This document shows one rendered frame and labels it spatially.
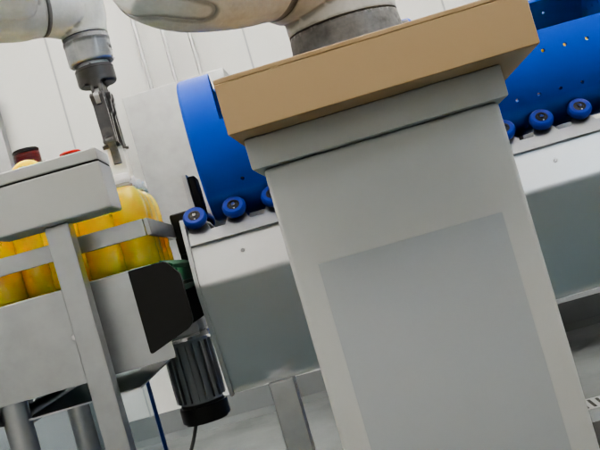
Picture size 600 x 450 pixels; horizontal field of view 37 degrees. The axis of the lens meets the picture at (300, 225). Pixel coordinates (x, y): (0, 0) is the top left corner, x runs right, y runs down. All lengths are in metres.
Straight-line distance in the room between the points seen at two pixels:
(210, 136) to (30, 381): 0.53
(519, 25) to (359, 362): 0.43
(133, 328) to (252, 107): 0.63
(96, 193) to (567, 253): 0.87
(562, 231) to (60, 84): 4.17
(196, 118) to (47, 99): 3.91
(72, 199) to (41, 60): 4.14
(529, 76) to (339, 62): 0.75
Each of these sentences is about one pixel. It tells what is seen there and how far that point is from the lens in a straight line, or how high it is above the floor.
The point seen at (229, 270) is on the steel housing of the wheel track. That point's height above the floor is 0.85.
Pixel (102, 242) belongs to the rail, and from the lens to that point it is 1.57.
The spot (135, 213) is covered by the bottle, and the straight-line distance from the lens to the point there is 1.64.
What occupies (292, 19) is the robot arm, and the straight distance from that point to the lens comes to 1.19.
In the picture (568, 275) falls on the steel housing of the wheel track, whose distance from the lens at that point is 1.75.
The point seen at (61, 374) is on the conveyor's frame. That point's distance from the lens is 1.57.
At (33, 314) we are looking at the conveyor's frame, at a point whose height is 0.87.
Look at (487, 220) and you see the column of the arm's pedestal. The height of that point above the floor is 0.82.
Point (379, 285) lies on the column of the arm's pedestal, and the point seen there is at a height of 0.79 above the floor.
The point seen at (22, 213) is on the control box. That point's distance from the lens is 1.46.
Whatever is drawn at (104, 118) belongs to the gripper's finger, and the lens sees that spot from 1.71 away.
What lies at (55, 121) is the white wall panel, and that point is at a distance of 5.48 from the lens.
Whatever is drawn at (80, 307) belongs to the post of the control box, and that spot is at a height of 0.86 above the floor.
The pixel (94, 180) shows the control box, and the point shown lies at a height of 1.05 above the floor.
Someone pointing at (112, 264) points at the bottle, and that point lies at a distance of 1.61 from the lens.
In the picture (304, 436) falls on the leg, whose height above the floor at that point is 0.52.
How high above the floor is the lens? 0.85
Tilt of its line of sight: 1 degrees up
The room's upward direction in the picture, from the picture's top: 16 degrees counter-clockwise
